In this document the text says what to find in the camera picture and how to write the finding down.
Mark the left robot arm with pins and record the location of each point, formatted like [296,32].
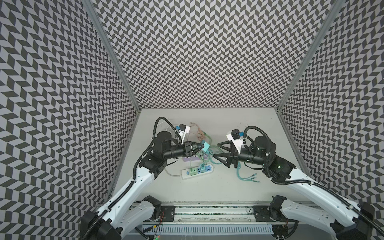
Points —
[117,218]

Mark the purple power strip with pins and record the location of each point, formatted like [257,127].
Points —
[196,158]

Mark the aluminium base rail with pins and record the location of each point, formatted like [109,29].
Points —
[213,211]

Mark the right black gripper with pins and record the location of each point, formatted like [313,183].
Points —
[233,159]

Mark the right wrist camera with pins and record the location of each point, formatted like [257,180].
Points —
[236,137]

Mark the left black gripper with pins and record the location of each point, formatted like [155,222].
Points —
[188,148]

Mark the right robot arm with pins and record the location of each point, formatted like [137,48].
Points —
[340,217]

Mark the green charger plug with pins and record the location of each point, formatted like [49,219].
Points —
[193,171]

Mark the white blue power strip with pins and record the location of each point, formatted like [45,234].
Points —
[199,171]

